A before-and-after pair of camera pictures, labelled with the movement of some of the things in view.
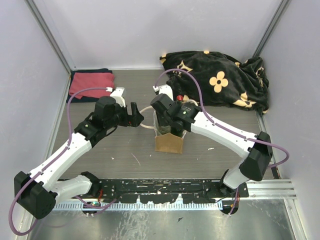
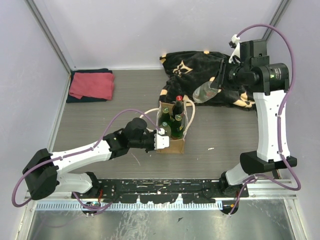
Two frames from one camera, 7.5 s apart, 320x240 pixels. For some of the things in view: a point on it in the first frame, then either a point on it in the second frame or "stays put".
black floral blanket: [222, 79] stays put
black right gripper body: [163, 120] to [236, 75]
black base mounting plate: [165, 191] stays put
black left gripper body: [122, 117] to [149, 141]
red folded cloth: [82, 80] stays put
